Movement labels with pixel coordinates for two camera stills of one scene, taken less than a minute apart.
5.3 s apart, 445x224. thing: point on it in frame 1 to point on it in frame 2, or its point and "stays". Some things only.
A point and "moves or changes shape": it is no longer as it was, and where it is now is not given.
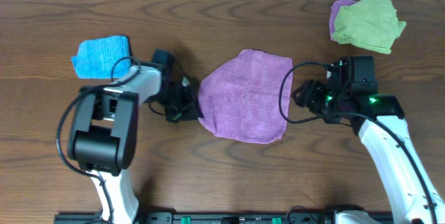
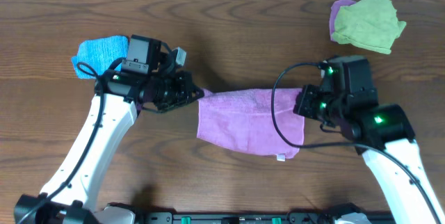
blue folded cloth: [96, 57] stays
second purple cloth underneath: [334, 10] stays
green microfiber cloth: [370, 23] stays
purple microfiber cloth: [238, 97] moves or changes shape
